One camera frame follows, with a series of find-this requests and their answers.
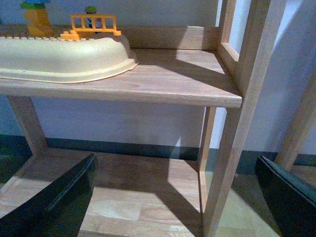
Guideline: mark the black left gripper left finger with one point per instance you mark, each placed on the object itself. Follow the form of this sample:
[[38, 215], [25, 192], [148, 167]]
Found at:
[[59, 209]]

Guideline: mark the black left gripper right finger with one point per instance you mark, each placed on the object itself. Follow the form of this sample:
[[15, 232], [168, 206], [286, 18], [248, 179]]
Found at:
[[291, 200]]

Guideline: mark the left wooden shelf unit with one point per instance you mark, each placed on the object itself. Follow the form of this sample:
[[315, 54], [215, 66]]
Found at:
[[143, 196]]

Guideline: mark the yellow toy block tower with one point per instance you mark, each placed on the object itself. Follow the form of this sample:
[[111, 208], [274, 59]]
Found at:
[[39, 24]]

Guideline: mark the orange toy fence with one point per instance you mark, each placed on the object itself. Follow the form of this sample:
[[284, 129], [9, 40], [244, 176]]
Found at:
[[86, 25]]

